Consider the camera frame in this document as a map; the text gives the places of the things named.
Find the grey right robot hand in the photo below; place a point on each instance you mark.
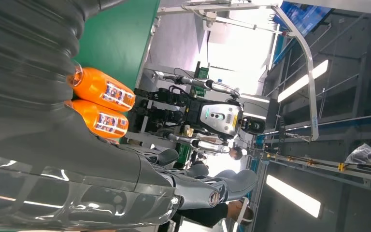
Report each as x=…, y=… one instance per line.
x=76, y=166

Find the orange detergent bottle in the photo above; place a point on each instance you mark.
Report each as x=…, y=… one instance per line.
x=89, y=117

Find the orange bottle with blue cap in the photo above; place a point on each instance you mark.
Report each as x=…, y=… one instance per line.
x=92, y=86

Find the person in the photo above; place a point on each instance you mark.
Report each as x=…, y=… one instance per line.
x=235, y=153
x=204, y=216

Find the black silver humanoid robot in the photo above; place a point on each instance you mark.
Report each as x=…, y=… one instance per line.
x=219, y=118

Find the green crate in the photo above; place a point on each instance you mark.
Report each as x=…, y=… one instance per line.
x=202, y=75

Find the long ceiling light panel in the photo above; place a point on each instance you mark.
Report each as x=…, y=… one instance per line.
x=300, y=84
x=294, y=197

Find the blue monitor screen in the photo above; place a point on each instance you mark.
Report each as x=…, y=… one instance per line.
x=300, y=16

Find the clear plastic bag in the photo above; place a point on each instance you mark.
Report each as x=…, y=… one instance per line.
x=364, y=155

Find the white metal gantry frame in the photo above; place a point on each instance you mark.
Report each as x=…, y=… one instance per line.
x=314, y=131

